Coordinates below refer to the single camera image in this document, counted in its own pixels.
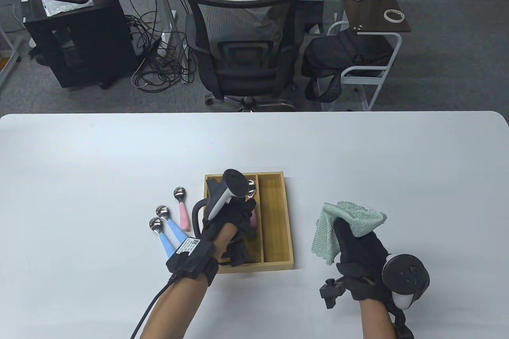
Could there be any black cabinet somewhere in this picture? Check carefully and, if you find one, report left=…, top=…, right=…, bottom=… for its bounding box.
left=25, top=0, right=138, bottom=90

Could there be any black cable bundle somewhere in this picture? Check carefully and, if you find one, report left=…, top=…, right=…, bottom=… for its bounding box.
left=126, top=13, right=199, bottom=91

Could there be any blue handled baby spoon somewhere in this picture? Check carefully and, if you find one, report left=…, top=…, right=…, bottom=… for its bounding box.
left=148, top=218, right=177, bottom=260
left=155, top=205, right=187, bottom=243

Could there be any black white controller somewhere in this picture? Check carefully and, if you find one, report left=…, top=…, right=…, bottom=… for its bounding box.
left=382, top=254, right=431, bottom=310
left=192, top=169, right=255, bottom=236

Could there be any black mesh office chair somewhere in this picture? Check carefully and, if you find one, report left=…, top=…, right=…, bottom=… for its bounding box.
left=186, top=0, right=303, bottom=112

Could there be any black bag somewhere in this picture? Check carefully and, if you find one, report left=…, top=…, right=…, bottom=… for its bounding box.
left=301, top=29, right=394, bottom=103

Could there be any wooden cutlery tray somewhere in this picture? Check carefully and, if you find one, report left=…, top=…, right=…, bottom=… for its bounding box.
left=204, top=172, right=295, bottom=274

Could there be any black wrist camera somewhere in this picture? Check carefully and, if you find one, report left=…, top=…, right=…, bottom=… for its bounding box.
left=319, top=277, right=348, bottom=310
left=166, top=238, right=220, bottom=287

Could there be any person's left forearm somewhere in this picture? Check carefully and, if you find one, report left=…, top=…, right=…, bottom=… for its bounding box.
left=140, top=222, right=239, bottom=339

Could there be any silver foil bag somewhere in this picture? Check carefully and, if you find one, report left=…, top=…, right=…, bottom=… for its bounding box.
left=42, top=0, right=96, bottom=17

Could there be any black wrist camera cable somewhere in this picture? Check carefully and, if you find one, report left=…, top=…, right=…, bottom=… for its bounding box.
left=130, top=273, right=175, bottom=339

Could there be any pink handled baby spoon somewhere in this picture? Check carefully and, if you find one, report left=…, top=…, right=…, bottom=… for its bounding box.
left=247, top=179, right=259, bottom=229
left=173, top=187, right=191, bottom=231

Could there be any person's right hand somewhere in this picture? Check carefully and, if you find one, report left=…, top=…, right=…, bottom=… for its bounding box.
left=333, top=218, right=393, bottom=302

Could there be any person's right forearm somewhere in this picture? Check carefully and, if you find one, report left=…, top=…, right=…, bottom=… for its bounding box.
left=358, top=297, right=398, bottom=339

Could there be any brown white side table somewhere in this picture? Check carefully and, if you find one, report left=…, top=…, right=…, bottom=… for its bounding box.
left=321, top=0, right=412, bottom=112

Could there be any green fish scale cleaning cloth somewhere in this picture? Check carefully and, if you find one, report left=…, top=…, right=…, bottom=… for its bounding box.
left=311, top=201, right=387, bottom=266

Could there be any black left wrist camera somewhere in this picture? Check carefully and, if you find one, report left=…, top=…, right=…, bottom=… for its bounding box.
left=166, top=238, right=220, bottom=287

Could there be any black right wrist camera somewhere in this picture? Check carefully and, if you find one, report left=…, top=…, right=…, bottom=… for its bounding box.
left=319, top=277, right=348, bottom=310

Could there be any person's left hand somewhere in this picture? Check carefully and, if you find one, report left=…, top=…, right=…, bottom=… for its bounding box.
left=202, top=196, right=259, bottom=268

